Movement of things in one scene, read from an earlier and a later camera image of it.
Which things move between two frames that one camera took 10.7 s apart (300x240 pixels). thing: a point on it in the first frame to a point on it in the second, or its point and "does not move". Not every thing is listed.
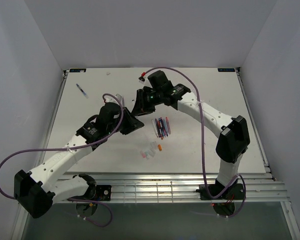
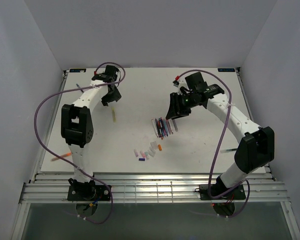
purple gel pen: x=157 y=127 does not move
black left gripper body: x=111 y=127 to x=114 y=94
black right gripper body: x=154 y=97 to x=188 y=100
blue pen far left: x=82 y=91 does not move
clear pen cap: x=152 y=152 does not move
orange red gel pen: x=160 y=130 does not move
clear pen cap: x=154 y=146 does not move
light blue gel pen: x=162 y=127 does not move
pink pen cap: x=143 y=154 does not move
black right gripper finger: x=147 y=109 to x=175 y=111
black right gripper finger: x=137 y=108 to x=175 y=107
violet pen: x=121 y=99 to x=175 y=125
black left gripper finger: x=132 y=124 to x=112 y=95
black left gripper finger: x=137 y=121 to x=113 y=93
